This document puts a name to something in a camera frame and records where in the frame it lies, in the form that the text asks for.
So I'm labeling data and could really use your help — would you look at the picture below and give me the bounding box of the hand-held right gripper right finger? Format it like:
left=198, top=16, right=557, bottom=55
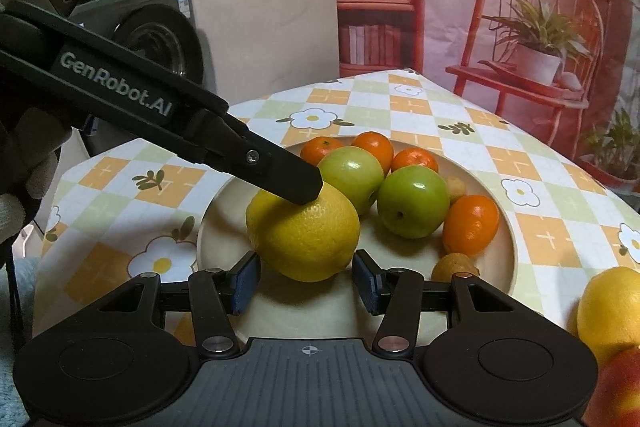
left=352, top=249, right=521, bottom=354

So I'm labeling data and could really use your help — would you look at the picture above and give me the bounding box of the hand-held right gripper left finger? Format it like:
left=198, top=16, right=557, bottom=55
left=97, top=251, right=263, bottom=353

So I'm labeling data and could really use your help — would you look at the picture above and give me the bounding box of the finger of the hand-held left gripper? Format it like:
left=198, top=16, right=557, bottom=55
left=187, top=109, right=323, bottom=206

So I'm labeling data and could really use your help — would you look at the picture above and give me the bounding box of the small orange tangerine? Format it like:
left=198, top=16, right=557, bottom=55
left=442, top=194, right=501, bottom=256
left=300, top=137, right=346, bottom=168
left=351, top=132, right=395, bottom=175
left=390, top=148, right=440, bottom=175

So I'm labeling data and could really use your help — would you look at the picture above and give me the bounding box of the beige round plate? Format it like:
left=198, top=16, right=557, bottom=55
left=196, top=138, right=518, bottom=348

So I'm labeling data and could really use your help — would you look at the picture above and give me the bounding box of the large yellow orange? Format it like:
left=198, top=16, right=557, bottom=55
left=576, top=266, right=640, bottom=368
left=246, top=181, right=362, bottom=284

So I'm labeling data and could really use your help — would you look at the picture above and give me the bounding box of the green apple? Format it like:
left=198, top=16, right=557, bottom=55
left=317, top=146, right=386, bottom=215
left=376, top=167, right=451, bottom=239

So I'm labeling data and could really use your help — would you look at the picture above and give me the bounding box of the small tan round fruit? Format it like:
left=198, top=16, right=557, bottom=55
left=445, top=177, right=468, bottom=204
left=431, top=253, right=481, bottom=280

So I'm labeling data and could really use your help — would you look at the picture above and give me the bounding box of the person's left hand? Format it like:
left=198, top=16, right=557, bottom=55
left=0, top=74, right=73, bottom=273

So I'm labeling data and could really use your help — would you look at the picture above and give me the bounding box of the grey washing machine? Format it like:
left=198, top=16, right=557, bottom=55
left=60, top=0, right=213, bottom=158

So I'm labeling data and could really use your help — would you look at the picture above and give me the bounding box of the checkered floral tablecloth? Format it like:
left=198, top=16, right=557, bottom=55
left=32, top=68, right=640, bottom=427

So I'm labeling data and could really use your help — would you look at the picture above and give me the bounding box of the red apple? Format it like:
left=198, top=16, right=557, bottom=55
left=582, top=349, right=640, bottom=427

